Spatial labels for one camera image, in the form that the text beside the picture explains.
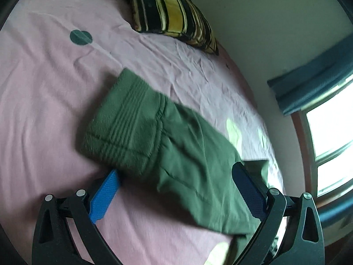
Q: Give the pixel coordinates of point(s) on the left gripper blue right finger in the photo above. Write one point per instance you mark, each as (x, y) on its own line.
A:
(303, 241)

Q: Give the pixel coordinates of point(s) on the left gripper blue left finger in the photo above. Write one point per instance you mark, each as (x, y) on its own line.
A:
(53, 242)

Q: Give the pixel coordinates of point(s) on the pink dotted bed sheet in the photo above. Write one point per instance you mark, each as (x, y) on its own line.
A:
(59, 58)

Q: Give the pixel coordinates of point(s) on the yellow black striped pillow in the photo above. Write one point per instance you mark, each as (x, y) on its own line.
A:
(180, 19)

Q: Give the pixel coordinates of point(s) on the dark green jacket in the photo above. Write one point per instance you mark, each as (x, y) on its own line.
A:
(178, 203)

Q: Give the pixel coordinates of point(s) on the window with frame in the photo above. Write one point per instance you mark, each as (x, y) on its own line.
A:
(324, 131)

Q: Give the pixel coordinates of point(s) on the blue window curtain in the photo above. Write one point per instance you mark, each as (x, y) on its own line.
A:
(303, 85)

